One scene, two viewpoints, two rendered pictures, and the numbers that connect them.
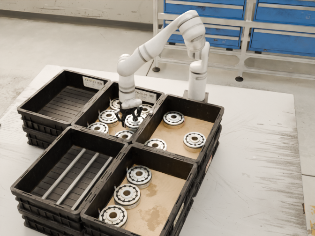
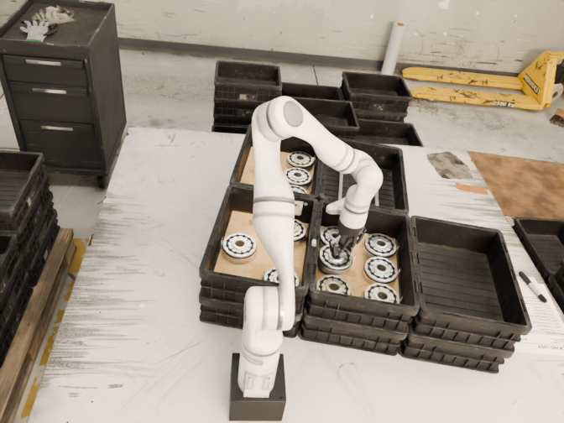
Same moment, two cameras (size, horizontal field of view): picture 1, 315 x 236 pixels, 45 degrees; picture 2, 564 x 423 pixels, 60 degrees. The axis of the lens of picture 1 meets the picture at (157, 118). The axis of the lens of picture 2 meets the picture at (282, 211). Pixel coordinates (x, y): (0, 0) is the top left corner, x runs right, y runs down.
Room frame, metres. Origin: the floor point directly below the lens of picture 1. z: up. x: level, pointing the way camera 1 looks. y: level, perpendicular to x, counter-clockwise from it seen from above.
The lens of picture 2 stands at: (2.29, -0.46, 1.93)
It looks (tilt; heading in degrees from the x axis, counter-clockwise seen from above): 41 degrees down; 158
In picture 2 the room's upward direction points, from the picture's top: 9 degrees clockwise
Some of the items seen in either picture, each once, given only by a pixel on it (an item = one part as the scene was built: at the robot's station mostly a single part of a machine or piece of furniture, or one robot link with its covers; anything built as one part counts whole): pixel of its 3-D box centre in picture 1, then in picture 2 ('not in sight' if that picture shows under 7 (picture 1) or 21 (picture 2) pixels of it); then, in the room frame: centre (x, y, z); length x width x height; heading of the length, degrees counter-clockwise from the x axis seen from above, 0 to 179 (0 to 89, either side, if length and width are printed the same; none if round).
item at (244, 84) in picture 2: not in sight; (245, 106); (-0.42, 0.27, 0.37); 0.40 x 0.30 x 0.45; 77
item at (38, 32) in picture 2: not in sight; (34, 29); (-0.35, -0.85, 0.88); 0.25 x 0.19 x 0.03; 167
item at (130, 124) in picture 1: (135, 120); (336, 256); (1.38, 0.10, 0.88); 0.10 x 0.10 x 0.01
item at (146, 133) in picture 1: (180, 134); (262, 247); (1.29, -0.10, 0.87); 0.40 x 0.30 x 0.11; 157
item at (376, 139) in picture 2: not in sight; (378, 158); (0.15, 0.96, 0.31); 0.40 x 0.30 x 0.34; 77
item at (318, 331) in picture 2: not in sight; (352, 286); (1.41, 0.17, 0.76); 0.40 x 0.30 x 0.12; 157
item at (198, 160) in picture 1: (180, 125); (263, 234); (1.29, -0.10, 0.92); 0.40 x 0.30 x 0.02; 157
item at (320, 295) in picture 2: (120, 109); (363, 252); (1.41, 0.17, 0.92); 0.40 x 0.30 x 0.02; 157
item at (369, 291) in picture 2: (119, 104); (382, 297); (1.54, 0.19, 0.86); 0.10 x 0.10 x 0.01
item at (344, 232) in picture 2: (128, 106); (349, 230); (1.37, 0.13, 0.97); 0.08 x 0.08 x 0.09
